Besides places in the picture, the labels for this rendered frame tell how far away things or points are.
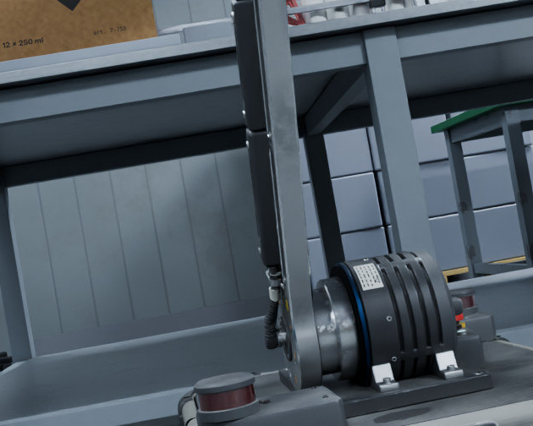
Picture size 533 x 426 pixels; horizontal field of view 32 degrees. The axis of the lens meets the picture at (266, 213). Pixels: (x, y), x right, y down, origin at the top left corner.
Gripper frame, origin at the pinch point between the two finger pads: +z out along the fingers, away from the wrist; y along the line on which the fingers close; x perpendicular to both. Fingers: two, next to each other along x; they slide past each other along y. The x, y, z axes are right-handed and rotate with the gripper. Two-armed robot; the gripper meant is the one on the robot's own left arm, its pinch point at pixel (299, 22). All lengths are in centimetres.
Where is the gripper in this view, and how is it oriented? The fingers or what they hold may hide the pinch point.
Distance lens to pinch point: 218.5
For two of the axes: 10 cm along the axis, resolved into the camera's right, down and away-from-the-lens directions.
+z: 7.4, 6.8, 0.4
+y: -0.7, 0.1, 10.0
